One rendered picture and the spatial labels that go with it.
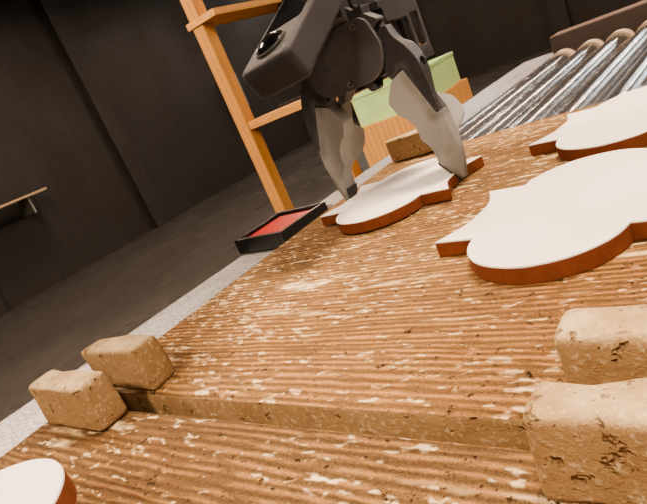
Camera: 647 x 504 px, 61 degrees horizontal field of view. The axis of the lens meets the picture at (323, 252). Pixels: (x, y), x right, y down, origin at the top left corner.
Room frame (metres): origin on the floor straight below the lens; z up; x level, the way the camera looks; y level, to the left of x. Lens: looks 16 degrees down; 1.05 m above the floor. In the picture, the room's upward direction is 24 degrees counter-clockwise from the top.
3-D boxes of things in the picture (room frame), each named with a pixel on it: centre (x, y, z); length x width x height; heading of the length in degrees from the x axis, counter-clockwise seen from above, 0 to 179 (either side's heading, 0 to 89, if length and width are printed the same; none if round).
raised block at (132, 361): (0.29, 0.13, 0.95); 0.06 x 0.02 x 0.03; 48
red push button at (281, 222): (0.58, 0.03, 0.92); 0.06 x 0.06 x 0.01; 44
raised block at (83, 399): (0.27, 0.15, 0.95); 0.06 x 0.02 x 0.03; 48
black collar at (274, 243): (0.58, 0.03, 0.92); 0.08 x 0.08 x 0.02; 44
